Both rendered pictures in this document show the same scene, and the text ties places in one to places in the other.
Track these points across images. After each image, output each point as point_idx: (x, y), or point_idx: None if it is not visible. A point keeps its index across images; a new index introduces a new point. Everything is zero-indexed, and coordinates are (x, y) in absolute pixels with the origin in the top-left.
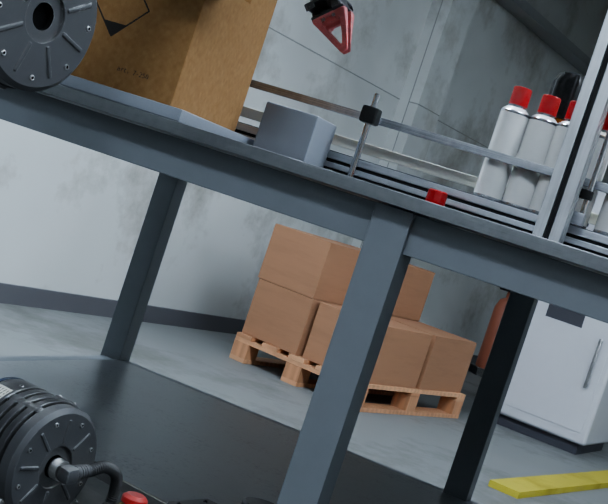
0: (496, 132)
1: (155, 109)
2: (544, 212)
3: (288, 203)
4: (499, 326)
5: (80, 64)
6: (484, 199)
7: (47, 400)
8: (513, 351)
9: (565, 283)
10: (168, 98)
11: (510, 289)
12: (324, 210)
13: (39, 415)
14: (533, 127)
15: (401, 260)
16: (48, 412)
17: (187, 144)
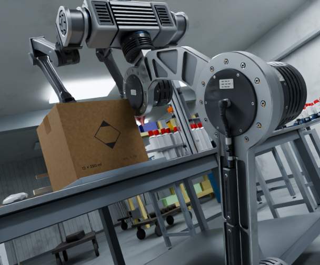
0: (155, 143)
1: (158, 161)
2: (195, 150)
3: (199, 169)
4: (105, 222)
5: (108, 166)
6: (168, 160)
7: (270, 260)
8: (112, 225)
9: None
10: (148, 159)
11: None
12: (207, 164)
13: (283, 263)
14: (160, 138)
15: None
16: (280, 260)
17: (165, 170)
